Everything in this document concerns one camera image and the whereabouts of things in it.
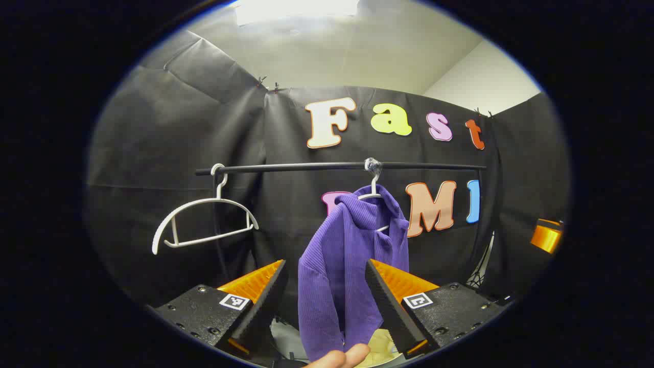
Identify beige laundry hamper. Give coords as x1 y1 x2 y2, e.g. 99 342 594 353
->
365 329 404 365

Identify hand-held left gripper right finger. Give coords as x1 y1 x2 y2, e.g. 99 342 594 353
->
364 258 506 360

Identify black clothes rail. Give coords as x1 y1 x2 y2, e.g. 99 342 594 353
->
195 161 499 288

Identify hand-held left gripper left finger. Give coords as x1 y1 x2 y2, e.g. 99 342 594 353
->
153 259 288 358

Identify purple ribbed sweater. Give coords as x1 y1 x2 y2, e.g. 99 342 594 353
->
298 184 410 362

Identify white empty clothes hanger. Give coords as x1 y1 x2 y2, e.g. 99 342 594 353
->
152 163 260 255

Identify black backdrop cloth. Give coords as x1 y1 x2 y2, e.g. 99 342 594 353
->
84 30 570 328

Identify ceiling light panel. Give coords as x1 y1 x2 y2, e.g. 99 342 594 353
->
234 0 360 26

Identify white taped clothes hanger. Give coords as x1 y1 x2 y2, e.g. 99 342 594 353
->
357 171 392 234

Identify black tangled cables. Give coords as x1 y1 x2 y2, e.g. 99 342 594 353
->
466 265 494 291

